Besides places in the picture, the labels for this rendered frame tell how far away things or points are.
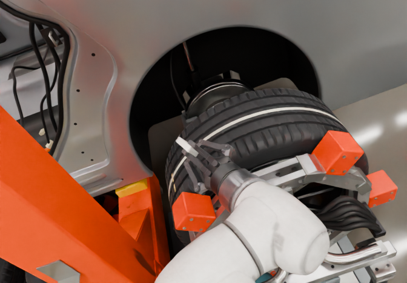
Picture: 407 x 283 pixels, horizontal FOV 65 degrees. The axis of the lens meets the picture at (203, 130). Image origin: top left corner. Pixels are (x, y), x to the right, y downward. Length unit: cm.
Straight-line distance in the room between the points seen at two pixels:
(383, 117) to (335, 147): 170
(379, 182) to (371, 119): 141
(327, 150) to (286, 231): 39
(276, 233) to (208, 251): 11
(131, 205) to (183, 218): 69
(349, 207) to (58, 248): 69
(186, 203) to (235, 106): 32
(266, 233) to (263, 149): 36
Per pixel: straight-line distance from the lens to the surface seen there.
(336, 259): 85
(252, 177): 60
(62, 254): 84
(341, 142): 84
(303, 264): 52
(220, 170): 64
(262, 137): 84
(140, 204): 148
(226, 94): 134
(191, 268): 50
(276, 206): 53
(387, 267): 93
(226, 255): 50
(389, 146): 236
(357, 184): 99
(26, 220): 73
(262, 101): 94
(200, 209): 85
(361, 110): 256
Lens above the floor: 181
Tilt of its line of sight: 44 degrees down
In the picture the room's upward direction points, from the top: 22 degrees counter-clockwise
